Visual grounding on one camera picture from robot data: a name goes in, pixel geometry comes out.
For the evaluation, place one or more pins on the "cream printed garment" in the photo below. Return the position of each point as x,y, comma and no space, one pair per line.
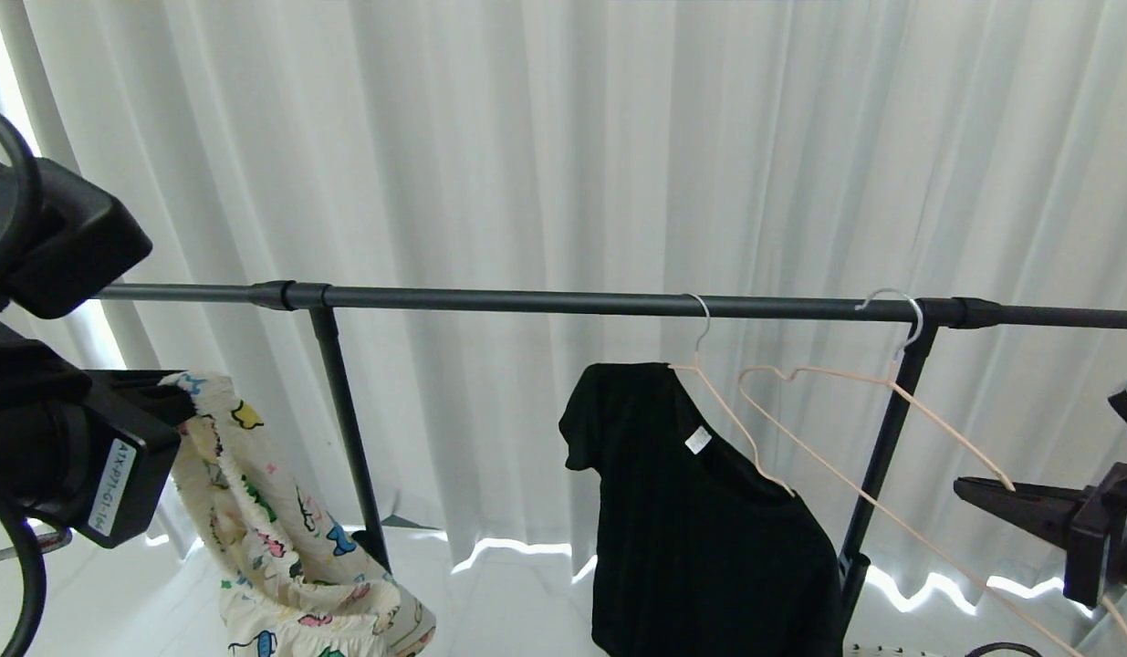
280,566

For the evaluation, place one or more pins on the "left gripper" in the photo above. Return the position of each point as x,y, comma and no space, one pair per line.
61,447

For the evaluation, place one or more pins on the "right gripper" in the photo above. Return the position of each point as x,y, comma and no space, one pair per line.
1111,538

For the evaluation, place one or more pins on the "black garment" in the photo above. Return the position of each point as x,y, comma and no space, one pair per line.
700,547

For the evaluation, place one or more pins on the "white laundry basket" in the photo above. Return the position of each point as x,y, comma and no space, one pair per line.
892,651

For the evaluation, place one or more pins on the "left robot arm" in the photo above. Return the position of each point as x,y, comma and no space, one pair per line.
25,547

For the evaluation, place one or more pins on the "white curtain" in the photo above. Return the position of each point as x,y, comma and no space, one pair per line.
572,137

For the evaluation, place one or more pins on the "black clothes rack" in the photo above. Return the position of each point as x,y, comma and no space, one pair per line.
526,299

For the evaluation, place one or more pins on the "pink clothes hanger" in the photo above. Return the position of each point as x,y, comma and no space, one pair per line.
946,424
727,411

